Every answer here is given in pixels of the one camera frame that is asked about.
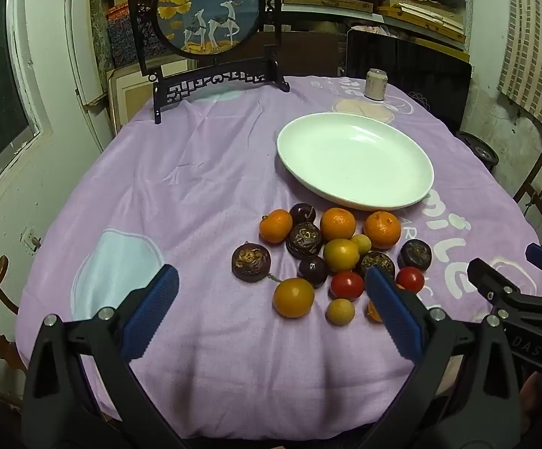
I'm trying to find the smooth orange mandarin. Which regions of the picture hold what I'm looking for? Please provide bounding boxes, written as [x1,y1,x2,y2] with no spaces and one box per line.
[320,207,357,242]

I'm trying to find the round deer picture table screen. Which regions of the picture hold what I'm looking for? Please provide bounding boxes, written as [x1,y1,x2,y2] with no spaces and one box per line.
[126,0,291,125]

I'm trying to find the black glass panel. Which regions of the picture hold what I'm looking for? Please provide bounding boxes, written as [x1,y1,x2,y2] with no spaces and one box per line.
[344,29,473,132]

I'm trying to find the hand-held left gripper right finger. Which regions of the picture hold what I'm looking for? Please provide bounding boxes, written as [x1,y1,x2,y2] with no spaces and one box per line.
[360,266,521,449]

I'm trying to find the leaning framed picture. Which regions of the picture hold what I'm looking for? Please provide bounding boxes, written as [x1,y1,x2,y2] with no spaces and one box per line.
[106,61,192,132]

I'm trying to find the purple printed tablecloth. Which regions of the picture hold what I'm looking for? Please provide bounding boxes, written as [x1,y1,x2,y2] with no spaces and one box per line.
[13,75,542,431]

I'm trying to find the wrinkled purple passion fruit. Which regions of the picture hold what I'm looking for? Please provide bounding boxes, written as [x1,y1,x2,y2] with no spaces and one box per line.
[398,239,433,271]
[285,222,324,259]
[356,251,396,281]
[232,242,272,283]

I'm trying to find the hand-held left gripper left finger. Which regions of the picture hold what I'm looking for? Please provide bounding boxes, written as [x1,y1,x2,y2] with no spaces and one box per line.
[21,264,180,449]

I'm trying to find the red tomato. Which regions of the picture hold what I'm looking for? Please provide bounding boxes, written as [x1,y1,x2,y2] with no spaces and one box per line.
[395,266,426,293]
[330,271,365,301]

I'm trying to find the orange mandarin with stem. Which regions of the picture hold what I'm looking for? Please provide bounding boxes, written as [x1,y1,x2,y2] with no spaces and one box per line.
[259,210,294,244]

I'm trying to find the yellow-orange citrus fruit with stem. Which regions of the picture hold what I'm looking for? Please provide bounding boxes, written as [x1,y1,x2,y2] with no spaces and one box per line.
[265,275,315,319]

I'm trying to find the large bumpy orange mandarin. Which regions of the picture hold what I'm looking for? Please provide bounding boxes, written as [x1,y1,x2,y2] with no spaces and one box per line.
[363,211,402,250]

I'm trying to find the patterned fabric rolls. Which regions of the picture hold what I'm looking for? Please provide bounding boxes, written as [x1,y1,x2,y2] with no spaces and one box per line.
[88,0,159,73]

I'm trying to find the white ceramic plate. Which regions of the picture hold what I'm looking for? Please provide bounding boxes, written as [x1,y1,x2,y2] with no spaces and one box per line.
[277,112,435,211]

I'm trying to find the yellow round citrus fruit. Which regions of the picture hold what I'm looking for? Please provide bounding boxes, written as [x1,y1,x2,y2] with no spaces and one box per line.
[323,238,359,274]

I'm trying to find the smooth dark purple plum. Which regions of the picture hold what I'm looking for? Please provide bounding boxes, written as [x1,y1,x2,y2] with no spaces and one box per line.
[297,256,329,288]
[290,203,317,225]

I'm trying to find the beige drink can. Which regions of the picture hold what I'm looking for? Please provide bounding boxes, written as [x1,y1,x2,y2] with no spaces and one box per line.
[363,68,390,102]

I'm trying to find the white wooden panel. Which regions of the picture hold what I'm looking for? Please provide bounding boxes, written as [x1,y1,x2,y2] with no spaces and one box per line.
[64,0,110,153]

